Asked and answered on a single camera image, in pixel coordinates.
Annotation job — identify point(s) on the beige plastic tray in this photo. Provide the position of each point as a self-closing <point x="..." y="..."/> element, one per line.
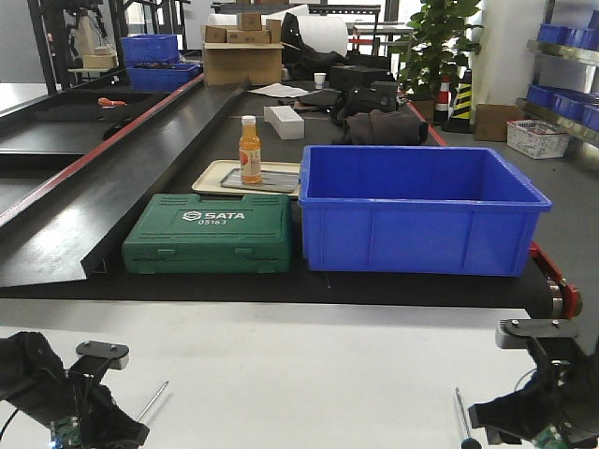
<point x="208" y="183"/>

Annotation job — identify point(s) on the red conveyor end bracket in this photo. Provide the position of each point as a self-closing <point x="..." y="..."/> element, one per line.
<point x="566" y="299"/>

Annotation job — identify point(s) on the green potted plant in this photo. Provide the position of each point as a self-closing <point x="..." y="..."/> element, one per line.
<point x="442" y="44"/>

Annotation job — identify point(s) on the large blue plastic bin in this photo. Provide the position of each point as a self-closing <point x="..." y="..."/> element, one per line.
<point x="416" y="209"/>

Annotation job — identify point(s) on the white paper cup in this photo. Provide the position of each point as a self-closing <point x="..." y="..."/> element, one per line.
<point x="319" y="80"/>

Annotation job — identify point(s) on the blue bin on far table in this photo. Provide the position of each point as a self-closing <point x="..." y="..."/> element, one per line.
<point x="164" y="78"/>

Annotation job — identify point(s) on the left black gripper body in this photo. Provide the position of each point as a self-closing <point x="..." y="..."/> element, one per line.
<point x="92" y="418"/>

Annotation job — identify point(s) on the black yellow traffic cone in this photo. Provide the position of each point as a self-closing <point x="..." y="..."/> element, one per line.
<point x="459" y="120"/>

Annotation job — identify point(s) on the dark grey cloth bundle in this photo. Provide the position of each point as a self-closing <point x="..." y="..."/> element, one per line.
<point x="383" y="128"/>

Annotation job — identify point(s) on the red white traffic cone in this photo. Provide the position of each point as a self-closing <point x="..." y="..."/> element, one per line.
<point x="442" y="101"/>

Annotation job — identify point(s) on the orange tool on far table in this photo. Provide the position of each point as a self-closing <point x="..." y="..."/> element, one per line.
<point x="108" y="103"/>

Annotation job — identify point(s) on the cardboard box on floor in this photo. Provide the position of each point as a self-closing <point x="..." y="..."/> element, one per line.
<point x="491" y="121"/>

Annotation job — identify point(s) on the orange juice bottle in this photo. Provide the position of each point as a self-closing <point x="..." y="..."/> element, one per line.
<point x="250" y="151"/>

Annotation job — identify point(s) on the white plastic basket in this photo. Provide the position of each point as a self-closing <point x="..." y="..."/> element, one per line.
<point x="536" y="139"/>

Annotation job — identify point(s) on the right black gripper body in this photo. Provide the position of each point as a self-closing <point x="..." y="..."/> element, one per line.
<point x="558" y="406"/>

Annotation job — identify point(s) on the green SATA tool case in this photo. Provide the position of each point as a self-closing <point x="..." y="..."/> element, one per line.
<point x="189" y="234"/>

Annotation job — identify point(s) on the large cardboard box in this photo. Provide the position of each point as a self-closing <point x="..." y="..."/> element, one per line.
<point x="226" y="63"/>

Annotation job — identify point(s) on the small grey metal tray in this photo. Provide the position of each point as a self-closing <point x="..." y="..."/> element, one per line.
<point x="271" y="181"/>

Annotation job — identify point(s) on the black bag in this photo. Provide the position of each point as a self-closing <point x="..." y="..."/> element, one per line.
<point x="360" y="99"/>

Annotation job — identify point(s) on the green-handled screwdriver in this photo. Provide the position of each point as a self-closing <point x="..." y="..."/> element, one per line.
<point x="468" y="441"/>
<point x="154" y="398"/>

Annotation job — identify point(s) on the white rectangular box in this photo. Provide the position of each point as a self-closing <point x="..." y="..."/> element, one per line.
<point x="285" y="121"/>

